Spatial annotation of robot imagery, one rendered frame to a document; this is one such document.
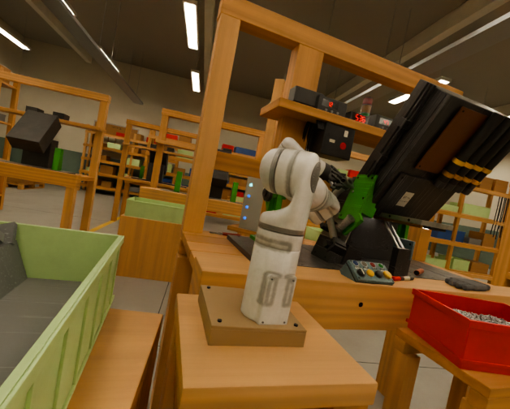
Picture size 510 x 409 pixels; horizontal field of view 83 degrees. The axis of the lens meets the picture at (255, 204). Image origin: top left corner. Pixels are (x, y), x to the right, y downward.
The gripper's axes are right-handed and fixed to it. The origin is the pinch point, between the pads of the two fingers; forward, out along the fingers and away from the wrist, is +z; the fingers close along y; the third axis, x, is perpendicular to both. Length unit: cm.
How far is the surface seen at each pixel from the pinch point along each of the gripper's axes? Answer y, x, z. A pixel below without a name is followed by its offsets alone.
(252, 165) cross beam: 18.3, 28.5, -31.7
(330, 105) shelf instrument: 35.0, -12.0, -14.5
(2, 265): -71, 9, -89
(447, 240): 282, 167, 485
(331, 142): 22.8, -2.3, -6.7
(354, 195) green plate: -6.8, -1.4, 2.8
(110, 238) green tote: -58, 8, -74
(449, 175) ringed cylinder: -8.5, -30.2, 21.3
